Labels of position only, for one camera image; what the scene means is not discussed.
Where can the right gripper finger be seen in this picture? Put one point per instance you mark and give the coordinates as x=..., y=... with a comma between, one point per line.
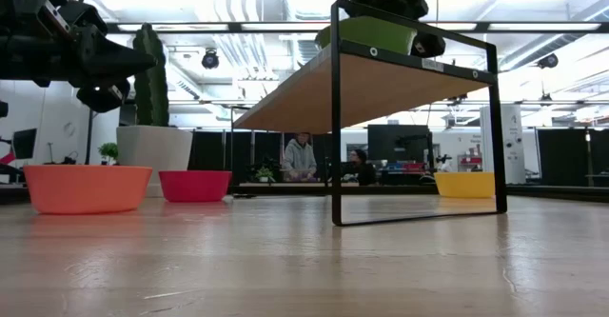
x=395, y=5

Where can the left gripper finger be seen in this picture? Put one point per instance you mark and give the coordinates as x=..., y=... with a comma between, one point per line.
x=119, y=56
x=111, y=76

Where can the green mini bowl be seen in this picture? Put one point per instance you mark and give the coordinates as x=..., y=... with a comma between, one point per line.
x=371, y=33

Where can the orange mini bowl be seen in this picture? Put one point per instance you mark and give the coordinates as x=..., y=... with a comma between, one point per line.
x=85, y=188

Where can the red mini bowl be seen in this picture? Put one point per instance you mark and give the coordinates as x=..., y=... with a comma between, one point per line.
x=195, y=186

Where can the yellow mini bowl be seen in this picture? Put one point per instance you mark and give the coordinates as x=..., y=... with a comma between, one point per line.
x=464, y=185

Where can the green cactus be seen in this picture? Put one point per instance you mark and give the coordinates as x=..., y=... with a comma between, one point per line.
x=151, y=84

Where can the thin black pole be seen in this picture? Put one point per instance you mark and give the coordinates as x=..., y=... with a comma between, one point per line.
x=90, y=136

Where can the white hexagonal plant pot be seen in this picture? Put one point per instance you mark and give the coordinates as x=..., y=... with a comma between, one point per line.
x=152, y=148

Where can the black ceiling spotlight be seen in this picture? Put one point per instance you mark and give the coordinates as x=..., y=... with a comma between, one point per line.
x=549, y=61
x=210, y=60

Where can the small black monitor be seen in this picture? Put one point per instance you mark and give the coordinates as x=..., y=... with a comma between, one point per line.
x=25, y=143

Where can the black overhead light bar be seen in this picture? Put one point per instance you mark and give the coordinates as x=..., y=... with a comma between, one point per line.
x=234, y=27

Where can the black partition panel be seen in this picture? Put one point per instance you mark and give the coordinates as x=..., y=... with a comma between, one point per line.
x=561, y=155
x=209, y=150

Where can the large black monitor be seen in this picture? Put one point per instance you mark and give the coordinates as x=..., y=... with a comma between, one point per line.
x=395, y=143

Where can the person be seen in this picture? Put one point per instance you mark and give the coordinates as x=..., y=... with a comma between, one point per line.
x=300, y=157
x=365, y=172

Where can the small potted green plant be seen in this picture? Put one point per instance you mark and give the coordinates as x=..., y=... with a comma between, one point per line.
x=264, y=174

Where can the white cylindrical column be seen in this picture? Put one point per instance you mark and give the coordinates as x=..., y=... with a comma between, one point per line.
x=516, y=141

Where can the wooden shelf black metal frame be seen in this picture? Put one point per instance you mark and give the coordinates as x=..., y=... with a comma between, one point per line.
x=371, y=93

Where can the black aluminium table frame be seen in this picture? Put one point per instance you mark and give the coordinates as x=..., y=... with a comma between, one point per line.
x=547, y=192

